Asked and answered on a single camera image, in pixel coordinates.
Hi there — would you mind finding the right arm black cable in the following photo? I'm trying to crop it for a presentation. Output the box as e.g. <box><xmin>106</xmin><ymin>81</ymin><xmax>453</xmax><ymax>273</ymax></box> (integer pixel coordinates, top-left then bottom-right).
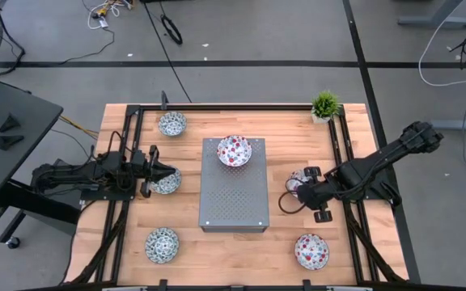
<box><xmin>277</xmin><ymin>188</ymin><xmax>313</xmax><ymax>215</ymax></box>

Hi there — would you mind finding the grey perforated metal riser shelf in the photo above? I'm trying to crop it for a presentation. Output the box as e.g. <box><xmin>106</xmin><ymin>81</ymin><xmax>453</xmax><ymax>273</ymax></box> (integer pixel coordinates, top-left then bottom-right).
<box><xmin>198</xmin><ymin>137</ymin><xmax>270</xmax><ymax>234</ymax></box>

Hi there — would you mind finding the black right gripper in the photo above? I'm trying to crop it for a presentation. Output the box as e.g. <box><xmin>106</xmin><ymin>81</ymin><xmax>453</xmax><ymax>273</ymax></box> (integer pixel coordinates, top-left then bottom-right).
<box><xmin>297</xmin><ymin>166</ymin><xmax>341</xmax><ymax>224</ymax></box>

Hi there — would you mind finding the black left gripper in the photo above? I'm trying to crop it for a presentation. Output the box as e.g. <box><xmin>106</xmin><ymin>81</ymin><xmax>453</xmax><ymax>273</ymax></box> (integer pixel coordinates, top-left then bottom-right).
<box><xmin>129</xmin><ymin>144</ymin><xmax>176</xmax><ymax>200</ymax></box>

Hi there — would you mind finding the black triangular bracket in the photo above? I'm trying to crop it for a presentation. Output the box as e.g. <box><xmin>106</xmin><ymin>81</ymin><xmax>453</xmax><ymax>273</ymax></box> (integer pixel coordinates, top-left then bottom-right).
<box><xmin>0</xmin><ymin>134</ymin><xmax>25</xmax><ymax>151</ymax></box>
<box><xmin>0</xmin><ymin>112</ymin><xmax>21</xmax><ymax>133</ymax></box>

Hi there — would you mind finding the white cable bundle power strip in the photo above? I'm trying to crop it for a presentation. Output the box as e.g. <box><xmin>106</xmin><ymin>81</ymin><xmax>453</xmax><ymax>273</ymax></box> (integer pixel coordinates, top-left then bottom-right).
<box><xmin>87</xmin><ymin>0</ymin><xmax>133</xmax><ymax>30</ymax></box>

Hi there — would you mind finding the teal floral mini bowl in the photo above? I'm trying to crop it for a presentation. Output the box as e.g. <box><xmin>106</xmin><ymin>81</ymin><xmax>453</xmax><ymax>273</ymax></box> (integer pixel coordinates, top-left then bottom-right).
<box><xmin>148</xmin><ymin>164</ymin><xmax>183</xmax><ymax>196</ymax></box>
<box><xmin>158</xmin><ymin>111</ymin><xmax>188</xmax><ymax>137</ymax></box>
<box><xmin>144</xmin><ymin>226</ymin><xmax>180</xmax><ymax>265</ymax></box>

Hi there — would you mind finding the black coiled cable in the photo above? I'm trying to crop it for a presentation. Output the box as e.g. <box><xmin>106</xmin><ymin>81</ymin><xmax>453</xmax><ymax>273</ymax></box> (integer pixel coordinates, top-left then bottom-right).
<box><xmin>159</xmin><ymin>14</ymin><xmax>184</xmax><ymax>45</ymax></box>

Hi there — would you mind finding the yellow floor cable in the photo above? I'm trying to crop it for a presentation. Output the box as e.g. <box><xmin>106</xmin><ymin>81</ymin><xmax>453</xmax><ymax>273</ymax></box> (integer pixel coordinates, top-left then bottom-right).
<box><xmin>58</xmin><ymin>115</ymin><xmax>100</xmax><ymax>141</ymax></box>

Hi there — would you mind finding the white floor cable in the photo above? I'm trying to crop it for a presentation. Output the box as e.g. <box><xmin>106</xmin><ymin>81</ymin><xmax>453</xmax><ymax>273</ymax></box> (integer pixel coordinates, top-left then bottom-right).
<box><xmin>417</xmin><ymin>0</ymin><xmax>466</xmax><ymax>88</ymax></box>

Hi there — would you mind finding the grey desk foot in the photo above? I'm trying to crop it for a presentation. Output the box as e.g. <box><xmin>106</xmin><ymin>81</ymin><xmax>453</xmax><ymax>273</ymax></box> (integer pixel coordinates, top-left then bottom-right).
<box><xmin>397</xmin><ymin>0</ymin><xmax>466</xmax><ymax>30</ymax></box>
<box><xmin>430</xmin><ymin>111</ymin><xmax>466</xmax><ymax>133</ymax></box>

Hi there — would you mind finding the green plant in white pot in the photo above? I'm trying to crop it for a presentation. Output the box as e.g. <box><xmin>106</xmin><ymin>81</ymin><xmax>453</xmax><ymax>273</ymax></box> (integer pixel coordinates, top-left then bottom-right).
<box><xmin>311</xmin><ymin>89</ymin><xmax>342</xmax><ymax>124</ymax></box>

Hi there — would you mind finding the red floral mini bowl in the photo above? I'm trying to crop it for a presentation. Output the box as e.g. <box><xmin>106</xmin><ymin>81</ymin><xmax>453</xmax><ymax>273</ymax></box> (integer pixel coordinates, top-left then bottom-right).
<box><xmin>216</xmin><ymin>134</ymin><xmax>253</xmax><ymax>168</ymax></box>
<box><xmin>286</xmin><ymin>168</ymin><xmax>313</xmax><ymax>195</ymax></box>
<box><xmin>294</xmin><ymin>233</ymin><xmax>330</xmax><ymax>271</ymax></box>

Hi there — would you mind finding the black aluminium rig frame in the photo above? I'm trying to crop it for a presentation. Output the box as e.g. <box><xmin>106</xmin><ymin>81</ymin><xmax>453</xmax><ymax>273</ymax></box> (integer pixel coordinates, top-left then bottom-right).
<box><xmin>61</xmin><ymin>91</ymin><xmax>410</xmax><ymax>291</ymax></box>

